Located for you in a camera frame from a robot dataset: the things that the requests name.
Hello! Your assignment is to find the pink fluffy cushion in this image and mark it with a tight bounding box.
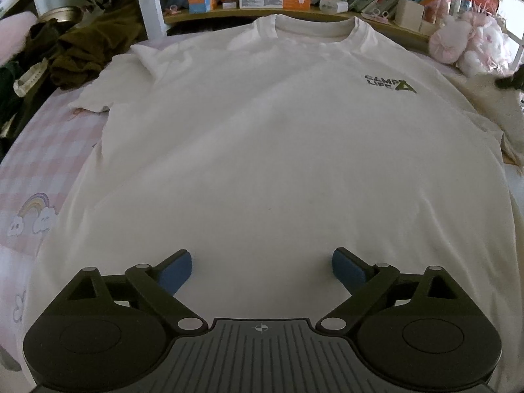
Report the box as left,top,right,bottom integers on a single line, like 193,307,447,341
0,11,37,66

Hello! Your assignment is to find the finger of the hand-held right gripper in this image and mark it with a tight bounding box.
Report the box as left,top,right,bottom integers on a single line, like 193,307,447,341
495,74,524,91

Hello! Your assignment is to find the white t-shirt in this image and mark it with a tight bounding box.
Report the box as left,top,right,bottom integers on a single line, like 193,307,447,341
25,14,524,336

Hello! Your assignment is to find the beige pen holder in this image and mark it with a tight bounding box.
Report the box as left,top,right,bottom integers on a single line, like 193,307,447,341
395,0,428,31

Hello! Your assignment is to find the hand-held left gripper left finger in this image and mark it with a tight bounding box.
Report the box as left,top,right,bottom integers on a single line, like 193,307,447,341
65,249,207,332

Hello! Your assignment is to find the brown cloth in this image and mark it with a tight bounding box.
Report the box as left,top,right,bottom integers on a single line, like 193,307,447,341
49,4,142,91

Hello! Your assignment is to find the white pink plush bunny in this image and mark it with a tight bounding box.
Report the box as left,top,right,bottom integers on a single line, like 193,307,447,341
429,10,516,76

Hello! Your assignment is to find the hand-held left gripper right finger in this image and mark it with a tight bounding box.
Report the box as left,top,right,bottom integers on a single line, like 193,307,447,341
315,247,467,332

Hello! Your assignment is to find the dark bag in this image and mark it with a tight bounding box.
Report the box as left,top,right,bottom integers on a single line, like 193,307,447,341
0,61,50,156

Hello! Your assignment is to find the white wooden bookshelf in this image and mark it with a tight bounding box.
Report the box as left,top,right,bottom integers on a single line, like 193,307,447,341
131,0,524,54

